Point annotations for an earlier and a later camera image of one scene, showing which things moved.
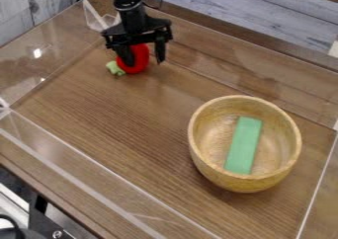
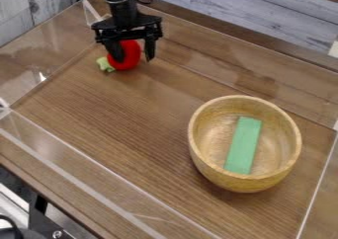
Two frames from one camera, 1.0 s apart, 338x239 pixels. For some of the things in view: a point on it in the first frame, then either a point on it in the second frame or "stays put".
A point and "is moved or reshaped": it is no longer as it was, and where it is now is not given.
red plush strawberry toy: (140, 54) is moved or reshaped
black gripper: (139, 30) → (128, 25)
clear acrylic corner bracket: (96, 21) stays put
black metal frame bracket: (41, 223) stays put
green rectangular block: (243, 145) stays put
